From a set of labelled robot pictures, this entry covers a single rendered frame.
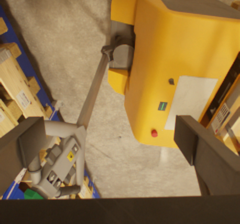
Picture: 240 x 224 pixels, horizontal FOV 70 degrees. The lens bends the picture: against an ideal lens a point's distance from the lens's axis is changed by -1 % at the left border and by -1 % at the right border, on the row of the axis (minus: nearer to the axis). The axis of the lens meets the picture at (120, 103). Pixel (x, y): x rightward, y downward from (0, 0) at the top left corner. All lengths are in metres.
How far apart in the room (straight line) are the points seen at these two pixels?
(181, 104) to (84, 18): 1.16
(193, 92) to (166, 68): 0.19
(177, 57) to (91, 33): 1.09
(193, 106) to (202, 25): 0.41
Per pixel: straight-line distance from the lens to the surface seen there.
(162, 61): 0.81
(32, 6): 1.87
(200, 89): 0.92
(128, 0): 1.26
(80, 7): 1.70
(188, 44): 0.79
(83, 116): 0.79
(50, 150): 0.64
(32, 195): 0.64
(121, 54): 1.28
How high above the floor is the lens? 1.60
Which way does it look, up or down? 49 degrees down
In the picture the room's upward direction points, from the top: 172 degrees counter-clockwise
